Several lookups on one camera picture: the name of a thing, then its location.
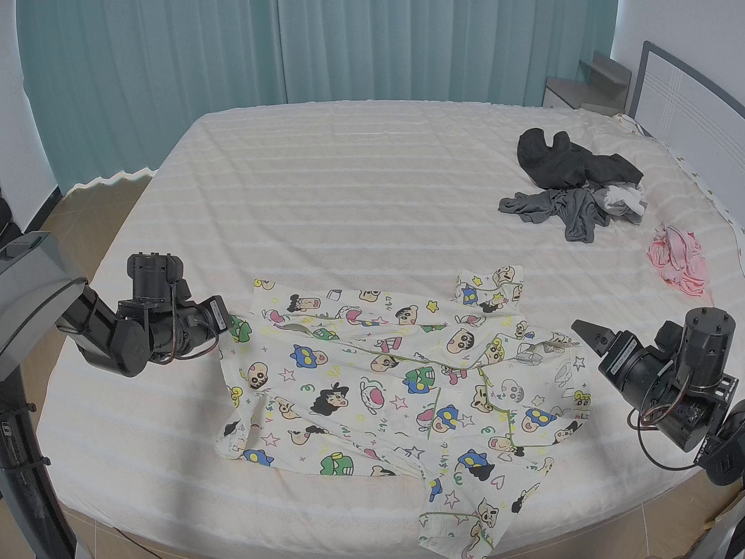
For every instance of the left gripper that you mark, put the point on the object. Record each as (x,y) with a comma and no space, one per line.
(201,324)

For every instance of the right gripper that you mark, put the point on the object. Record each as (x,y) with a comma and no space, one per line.
(637,373)

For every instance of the white printed pyjama top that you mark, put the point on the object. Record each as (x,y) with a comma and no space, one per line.
(372,393)

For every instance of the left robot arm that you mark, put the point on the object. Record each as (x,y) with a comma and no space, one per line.
(35,312)

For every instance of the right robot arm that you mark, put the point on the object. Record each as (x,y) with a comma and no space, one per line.
(707,341)

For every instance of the pink garment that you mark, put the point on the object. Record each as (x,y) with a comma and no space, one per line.
(681,259)

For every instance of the dark grey garment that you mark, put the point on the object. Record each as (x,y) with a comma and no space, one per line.
(573,213)

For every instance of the white garment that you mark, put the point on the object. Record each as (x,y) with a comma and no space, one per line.
(625,198)

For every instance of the black garment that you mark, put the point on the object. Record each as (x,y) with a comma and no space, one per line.
(559,163)

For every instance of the bed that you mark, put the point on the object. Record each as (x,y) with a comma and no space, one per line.
(349,195)

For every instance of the grey white bedside table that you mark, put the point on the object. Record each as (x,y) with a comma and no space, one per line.
(576,91)

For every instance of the blue-green curtain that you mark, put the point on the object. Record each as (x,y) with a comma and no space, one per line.
(174,50)

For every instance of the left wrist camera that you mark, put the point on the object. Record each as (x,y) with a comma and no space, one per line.
(182,290)

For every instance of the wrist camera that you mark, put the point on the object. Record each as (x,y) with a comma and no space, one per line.
(669,335)
(182,290)

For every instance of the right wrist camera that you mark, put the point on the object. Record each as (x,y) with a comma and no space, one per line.
(669,335)

